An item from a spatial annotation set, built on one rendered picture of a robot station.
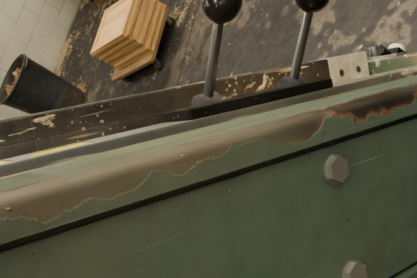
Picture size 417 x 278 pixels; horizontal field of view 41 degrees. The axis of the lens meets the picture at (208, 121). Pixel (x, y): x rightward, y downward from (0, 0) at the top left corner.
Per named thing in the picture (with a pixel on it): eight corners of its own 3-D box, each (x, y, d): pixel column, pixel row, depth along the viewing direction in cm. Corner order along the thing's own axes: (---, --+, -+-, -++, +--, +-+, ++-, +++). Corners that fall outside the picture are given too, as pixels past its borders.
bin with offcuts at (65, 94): (93, 78, 532) (30, 45, 499) (77, 126, 512) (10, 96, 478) (69, 91, 571) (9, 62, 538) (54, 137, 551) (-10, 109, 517)
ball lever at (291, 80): (314, 98, 63) (342, -21, 57) (290, 104, 61) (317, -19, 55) (290, 84, 66) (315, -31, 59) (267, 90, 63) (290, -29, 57)
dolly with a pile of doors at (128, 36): (180, 12, 439) (138, -16, 418) (165, 69, 418) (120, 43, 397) (139, 36, 485) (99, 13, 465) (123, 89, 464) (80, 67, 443)
